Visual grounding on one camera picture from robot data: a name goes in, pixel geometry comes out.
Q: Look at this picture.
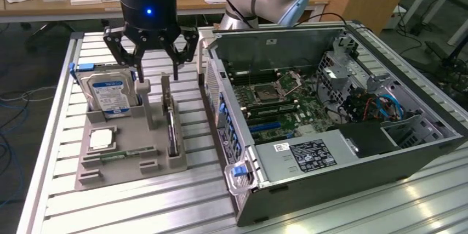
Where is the graphics card with metal bracket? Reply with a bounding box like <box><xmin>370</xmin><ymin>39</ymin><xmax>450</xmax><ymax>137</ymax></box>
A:
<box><xmin>160</xmin><ymin>71</ymin><xmax>183</xmax><ymax>161</ymax></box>

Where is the blue expansion slot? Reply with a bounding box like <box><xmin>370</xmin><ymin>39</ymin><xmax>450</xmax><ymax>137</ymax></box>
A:
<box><xmin>248</xmin><ymin>121</ymin><xmax>283</xmax><ymax>134</ymax></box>

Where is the green motherboard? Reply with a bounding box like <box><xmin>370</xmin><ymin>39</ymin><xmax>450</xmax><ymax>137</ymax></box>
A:
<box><xmin>226</xmin><ymin>63</ymin><xmax>344</xmax><ymax>145</ymax></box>

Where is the installed RAM stick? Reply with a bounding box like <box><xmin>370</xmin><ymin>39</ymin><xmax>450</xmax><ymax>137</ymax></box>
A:
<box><xmin>246</xmin><ymin>103</ymin><xmax>299</xmax><ymax>117</ymax></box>

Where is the blue case latch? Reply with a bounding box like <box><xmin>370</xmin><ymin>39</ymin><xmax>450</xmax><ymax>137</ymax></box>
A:
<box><xmin>231</xmin><ymin>163</ymin><xmax>247</xmax><ymax>178</ymax></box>

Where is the green RAM stick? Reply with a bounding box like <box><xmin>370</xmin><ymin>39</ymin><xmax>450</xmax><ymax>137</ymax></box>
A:
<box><xmin>98</xmin><ymin>150</ymin><xmax>147</xmax><ymax>162</ymax></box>

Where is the silver disk bay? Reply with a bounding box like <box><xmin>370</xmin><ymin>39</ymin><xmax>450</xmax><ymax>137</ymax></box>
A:
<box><xmin>315</xmin><ymin>50</ymin><xmax>368</xmax><ymax>109</ymax></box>

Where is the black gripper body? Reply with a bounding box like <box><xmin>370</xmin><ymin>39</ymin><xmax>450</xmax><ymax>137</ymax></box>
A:
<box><xmin>116</xmin><ymin>0</ymin><xmax>183</xmax><ymax>47</ymax></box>

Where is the metal socket cover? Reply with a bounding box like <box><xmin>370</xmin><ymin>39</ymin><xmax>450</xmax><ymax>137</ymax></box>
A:
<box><xmin>275</xmin><ymin>70</ymin><xmax>307</xmax><ymax>94</ymax></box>

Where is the silver CPU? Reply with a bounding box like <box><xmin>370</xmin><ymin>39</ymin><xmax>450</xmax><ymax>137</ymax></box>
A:
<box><xmin>88</xmin><ymin>129</ymin><xmax>115</xmax><ymax>150</ymax></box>

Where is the grey power supply unit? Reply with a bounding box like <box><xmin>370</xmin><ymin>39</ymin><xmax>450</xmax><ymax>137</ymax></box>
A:
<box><xmin>254</xmin><ymin>130</ymin><xmax>362</xmax><ymax>186</ymax></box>

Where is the hard disk with blue bracket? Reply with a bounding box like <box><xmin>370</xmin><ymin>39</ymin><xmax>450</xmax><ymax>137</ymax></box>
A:
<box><xmin>68</xmin><ymin>62</ymin><xmax>142</xmax><ymax>121</ymax></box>

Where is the open black PC case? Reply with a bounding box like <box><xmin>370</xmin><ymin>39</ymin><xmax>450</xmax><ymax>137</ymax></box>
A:
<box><xmin>198</xmin><ymin>22</ymin><xmax>463</xmax><ymax>228</ymax></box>

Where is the black cable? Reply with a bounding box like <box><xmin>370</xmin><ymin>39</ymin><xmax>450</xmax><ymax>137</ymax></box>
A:
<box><xmin>296</xmin><ymin>12</ymin><xmax>368</xmax><ymax>31</ymax></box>

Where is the blue wire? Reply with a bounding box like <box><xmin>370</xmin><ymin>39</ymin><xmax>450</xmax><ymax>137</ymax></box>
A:
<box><xmin>378</xmin><ymin>93</ymin><xmax>406</xmax><ymax>122</ymax></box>

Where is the grey parts rack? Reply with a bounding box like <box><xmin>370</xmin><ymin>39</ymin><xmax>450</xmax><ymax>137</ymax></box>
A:
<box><xmin>74</xmin><ymin>78</ymin><xmax>188</xmax><ymax>191</ymax></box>

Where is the grey drive cage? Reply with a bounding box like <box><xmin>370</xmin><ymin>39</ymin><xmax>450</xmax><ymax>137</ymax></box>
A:
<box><xmin>379</xmin><ymin>113</ymin><xmax>442</xmax><ymax>149</ymax></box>

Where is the CPU socket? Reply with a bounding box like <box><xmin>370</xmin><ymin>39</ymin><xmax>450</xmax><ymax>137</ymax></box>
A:
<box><xmin>254</xmin><ymin>82</ymin><xmax>282</xmax><ymax>102</ymax></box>

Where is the orange wire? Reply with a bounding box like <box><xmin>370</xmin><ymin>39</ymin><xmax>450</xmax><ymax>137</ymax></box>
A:
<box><xmin>360</xmin><ymin>99</ymin><xmax>382</xmax><ymax>122</ymax></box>

